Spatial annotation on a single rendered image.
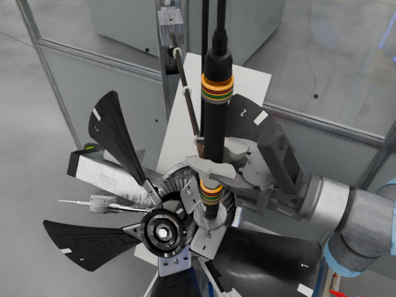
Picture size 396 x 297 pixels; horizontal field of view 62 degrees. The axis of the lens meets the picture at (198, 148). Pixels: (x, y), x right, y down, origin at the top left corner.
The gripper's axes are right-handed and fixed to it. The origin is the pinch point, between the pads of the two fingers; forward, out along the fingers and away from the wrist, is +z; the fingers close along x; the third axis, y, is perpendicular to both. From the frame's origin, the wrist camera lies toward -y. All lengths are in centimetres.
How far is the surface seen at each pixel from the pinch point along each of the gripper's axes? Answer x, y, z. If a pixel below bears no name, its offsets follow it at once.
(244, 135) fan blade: 16.4, 11.4, -3.8
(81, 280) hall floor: -2, 150, 72
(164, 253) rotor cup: -8.2, 30.9, 4.5
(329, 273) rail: 19, 64, -38
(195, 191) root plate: 5.7, 23.8, 3.2
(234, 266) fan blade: -3.9, 31.8, -11.0
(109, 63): 70, 52, 78
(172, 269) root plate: -8.0, 40.0, 3.0
